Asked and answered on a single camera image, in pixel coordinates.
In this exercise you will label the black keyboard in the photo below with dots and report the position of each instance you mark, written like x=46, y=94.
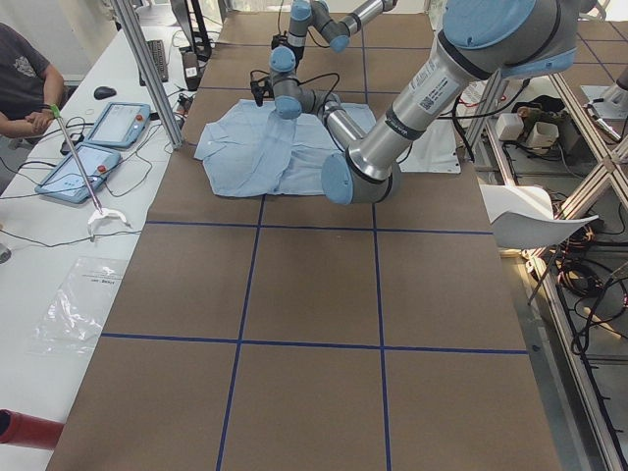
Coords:
x=157, y=52

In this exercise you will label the far blue teach pendant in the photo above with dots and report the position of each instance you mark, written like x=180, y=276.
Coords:
x=119, y=125

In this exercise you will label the white curved chair seat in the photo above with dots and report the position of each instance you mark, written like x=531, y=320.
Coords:
x=522, y=217

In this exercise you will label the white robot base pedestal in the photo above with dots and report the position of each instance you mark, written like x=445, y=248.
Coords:
x=431, y=156

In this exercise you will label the red cylinder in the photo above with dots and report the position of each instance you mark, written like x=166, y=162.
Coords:
x=24, y=430

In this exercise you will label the near blue teach pendant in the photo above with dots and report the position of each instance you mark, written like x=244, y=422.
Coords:
x=65, y=181

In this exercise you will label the metal reacher stick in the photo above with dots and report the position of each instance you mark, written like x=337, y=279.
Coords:
x=56, y=114

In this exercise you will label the white curved plastic piece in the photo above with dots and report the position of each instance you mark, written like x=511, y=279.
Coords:
x=104, y=214

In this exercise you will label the seated person in grey shirt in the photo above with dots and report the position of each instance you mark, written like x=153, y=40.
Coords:
x=30, y=85

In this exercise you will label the blue teach pendant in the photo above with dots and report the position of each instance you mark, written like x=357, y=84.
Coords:
x=119, y=125
x=65, y=181

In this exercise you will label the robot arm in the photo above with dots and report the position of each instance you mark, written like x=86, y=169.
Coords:
x=304, y=15
x=518, y=39

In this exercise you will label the light blue button-up shirt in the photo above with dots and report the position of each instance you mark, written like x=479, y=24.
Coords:
x=251, y=151

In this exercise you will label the aluminium frame post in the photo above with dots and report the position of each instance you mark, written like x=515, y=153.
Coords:
x=128, y=19

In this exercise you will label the black computer mouse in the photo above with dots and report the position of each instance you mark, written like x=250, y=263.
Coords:
x=103, y=92

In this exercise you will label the clear plastic bag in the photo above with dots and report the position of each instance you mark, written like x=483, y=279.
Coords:
x=75, y=317

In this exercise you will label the black monitor stand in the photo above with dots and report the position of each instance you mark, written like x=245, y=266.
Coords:
x=188, y=14

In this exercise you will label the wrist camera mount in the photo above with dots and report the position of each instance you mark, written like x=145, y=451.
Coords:
x=260, y=86

